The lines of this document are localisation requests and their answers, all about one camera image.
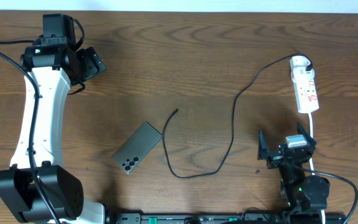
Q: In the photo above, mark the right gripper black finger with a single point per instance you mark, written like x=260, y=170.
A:
x=262, y=150
x=306, y=135

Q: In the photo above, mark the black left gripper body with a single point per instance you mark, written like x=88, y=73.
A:
x=91, y=63

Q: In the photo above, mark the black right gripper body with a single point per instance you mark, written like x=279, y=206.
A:
x=274, y=162

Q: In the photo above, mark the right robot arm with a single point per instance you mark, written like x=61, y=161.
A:
x=306, y=194

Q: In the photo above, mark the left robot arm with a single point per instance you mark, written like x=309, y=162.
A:
x=36, y=187

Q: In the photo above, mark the white USB charger adapter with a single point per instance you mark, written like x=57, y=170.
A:
x=300, y=74

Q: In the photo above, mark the white power strip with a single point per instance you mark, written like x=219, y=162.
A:
x=305, y=93

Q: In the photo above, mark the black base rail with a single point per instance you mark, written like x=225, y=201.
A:
x=251, y=215

